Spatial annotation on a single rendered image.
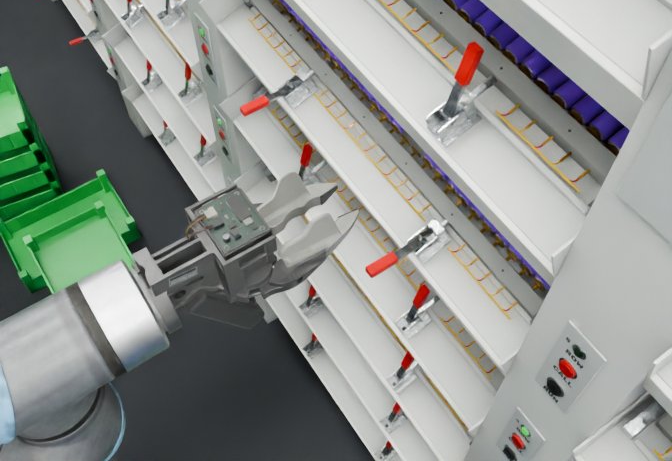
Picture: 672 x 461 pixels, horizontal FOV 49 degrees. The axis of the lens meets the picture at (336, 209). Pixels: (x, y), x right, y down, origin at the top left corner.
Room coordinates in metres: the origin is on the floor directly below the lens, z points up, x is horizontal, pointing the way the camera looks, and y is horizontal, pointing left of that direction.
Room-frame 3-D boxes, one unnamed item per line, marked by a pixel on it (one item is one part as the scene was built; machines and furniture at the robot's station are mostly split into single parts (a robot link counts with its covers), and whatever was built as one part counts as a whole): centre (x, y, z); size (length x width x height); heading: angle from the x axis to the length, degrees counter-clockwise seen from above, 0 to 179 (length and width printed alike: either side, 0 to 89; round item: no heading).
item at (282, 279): (0.35, 0.05, 1.04); 0.09 x 0.05 x 0.02; 116
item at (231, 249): (0.34, 0.12, 1.07); 0.12 x 0.08 x 0.09; 124
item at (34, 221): (1.03, 0.69, 0.04); 0.30 x 0.20 x 0.08; 124
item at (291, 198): (0.42, 0.04, 1.06); 0.09 x 0.03 x 0.06; 132
